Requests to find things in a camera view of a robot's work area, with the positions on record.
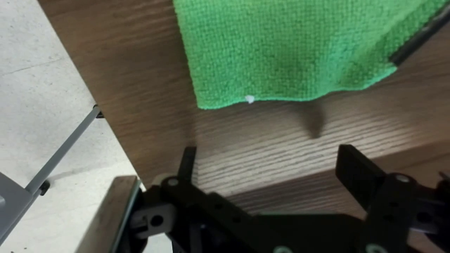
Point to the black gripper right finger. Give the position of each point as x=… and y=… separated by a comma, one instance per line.
x=359, y=173

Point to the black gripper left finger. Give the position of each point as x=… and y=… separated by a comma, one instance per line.
x=189, y=163

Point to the green microfibre towel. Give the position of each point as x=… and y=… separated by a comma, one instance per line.
x=281, y=50

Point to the metal table frame strut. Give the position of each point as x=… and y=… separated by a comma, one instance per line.
x=61, y=149

